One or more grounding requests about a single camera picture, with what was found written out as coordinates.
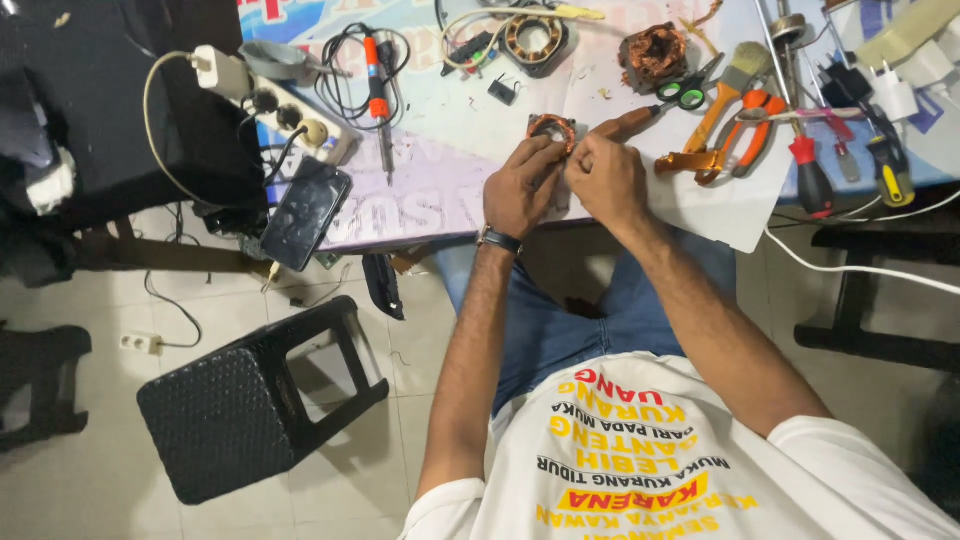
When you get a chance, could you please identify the person's right hand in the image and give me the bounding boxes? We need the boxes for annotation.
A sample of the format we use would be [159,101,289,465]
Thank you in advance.
[563,127,655,235]

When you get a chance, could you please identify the person's left hand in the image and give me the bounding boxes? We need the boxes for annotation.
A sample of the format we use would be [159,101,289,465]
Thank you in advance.
[483,134,573,242]

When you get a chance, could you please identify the small copper wound motor stator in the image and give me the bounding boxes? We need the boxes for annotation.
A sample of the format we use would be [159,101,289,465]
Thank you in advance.
[525,112,580,157]

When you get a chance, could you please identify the small black component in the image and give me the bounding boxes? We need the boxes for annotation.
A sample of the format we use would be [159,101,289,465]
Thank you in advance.
[486,74,521,107]

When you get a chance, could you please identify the printed banner table cover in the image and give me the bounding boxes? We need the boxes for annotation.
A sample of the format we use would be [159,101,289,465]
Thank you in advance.
[237,0,960,255]

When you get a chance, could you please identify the black wristwatch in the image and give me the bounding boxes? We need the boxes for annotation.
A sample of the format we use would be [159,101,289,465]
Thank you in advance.
[476,224,525,258]

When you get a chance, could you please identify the black framed copper stator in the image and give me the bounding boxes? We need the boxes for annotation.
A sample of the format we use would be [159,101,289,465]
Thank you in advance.
[498,13,571,81]

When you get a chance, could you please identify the green black scissors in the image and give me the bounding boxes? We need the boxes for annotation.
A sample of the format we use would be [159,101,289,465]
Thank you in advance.
[655,51,726,113]

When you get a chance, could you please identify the white paper sheet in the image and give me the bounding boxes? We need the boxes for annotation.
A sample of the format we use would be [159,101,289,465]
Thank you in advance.
[558,45,798,255]

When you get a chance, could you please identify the blue jeans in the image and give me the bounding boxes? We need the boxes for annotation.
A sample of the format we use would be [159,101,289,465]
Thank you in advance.
[435,228,740,417]

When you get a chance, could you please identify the orange soldering iron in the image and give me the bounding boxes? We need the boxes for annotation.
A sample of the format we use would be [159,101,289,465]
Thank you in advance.
[363,33,397,189]

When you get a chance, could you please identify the black plastic cover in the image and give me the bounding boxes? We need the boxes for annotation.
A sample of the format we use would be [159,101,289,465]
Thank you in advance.
[361,252,407,323]

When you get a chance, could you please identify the black smartphone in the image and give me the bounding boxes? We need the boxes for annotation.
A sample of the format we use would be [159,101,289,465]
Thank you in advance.
[259,155,354,273]

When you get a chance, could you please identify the white power strip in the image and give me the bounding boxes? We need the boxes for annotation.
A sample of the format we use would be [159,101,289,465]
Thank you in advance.
[238,72,362,168]

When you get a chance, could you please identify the small red tester screwdriver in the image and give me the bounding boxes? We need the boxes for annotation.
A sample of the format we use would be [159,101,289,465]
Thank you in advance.
[823,112,862,185]

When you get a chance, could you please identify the black plug adapter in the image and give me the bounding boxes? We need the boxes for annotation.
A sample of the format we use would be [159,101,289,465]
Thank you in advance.
[816,60,876,111]

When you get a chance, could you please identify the grey metal ladle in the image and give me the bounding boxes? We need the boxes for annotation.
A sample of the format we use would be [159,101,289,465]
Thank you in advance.
[239,39,354,83]

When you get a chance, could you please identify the white plug adapter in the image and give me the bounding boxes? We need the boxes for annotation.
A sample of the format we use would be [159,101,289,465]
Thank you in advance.
[870,61,921,123]

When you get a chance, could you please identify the white printed t-shirt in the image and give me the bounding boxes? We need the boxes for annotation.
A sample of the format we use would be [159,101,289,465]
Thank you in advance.
[397,351,960,540]

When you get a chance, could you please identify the black bench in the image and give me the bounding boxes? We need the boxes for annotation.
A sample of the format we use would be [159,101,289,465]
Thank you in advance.
[793,222,960,374]

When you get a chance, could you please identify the white charger adapter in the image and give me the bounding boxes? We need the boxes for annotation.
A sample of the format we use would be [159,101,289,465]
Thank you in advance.
[190,44,254,103]

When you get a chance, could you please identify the beige plastic box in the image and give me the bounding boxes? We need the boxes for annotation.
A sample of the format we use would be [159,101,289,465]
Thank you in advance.
[855,0,960,74]

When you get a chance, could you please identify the black plastic stool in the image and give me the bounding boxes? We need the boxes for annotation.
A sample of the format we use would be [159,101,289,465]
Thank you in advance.
[136,294,391,507]

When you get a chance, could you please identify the white floor socket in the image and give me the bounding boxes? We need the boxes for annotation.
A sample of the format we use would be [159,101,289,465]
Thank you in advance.
[119,333,165,357]

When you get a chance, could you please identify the black speaker box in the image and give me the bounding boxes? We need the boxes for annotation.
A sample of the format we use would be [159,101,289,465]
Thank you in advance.
[0,0,269,230]

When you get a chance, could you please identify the black low stool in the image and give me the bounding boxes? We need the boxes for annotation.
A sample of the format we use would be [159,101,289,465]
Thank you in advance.
[0,321,93,456]

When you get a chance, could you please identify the wooden handled screwdriver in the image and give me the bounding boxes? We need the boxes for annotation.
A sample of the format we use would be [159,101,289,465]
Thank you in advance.
[591,99,682,144]

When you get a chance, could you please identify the orange metal bracket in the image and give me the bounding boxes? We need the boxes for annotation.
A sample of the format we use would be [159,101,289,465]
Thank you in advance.
[654,149,726,188]

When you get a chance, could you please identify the loose copper wire bundle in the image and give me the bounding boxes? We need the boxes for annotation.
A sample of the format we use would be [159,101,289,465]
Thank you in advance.
[618,21,689,96]

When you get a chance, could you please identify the small circuit board with wires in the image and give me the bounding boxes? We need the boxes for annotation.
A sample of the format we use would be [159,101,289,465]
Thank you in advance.
[440,30,498,79]

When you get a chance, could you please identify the orange handled paintbrush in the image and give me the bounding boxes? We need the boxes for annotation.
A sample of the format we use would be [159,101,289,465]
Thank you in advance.
[681,41,775,156]

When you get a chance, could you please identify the cream wire with stick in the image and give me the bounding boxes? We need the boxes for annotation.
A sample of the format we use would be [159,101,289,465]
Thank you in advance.
[439,3,606,73]

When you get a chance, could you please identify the orange handled pliers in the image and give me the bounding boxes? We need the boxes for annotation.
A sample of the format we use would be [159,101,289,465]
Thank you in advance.
[711,89,790,180]

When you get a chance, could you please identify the pink handled metal tool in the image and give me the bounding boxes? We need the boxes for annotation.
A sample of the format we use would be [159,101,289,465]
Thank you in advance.
[736,106,865,126]

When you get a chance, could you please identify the black soldering iron cable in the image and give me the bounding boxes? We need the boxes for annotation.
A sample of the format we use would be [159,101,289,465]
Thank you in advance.
[313,21,413,133]

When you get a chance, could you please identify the red black handled screwdriver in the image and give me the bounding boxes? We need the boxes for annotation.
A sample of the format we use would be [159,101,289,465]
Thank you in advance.
[753,0,836,220]

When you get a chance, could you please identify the white cable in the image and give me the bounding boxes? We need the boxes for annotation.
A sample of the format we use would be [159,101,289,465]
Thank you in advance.
[763,225,960,298]

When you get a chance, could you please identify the yellow black handled screwdriver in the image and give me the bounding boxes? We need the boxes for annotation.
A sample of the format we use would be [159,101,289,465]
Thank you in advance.
[825,30,917,210]

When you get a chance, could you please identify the cream charger cable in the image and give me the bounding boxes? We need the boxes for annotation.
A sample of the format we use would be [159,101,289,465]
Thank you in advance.
[141,50,226,209]

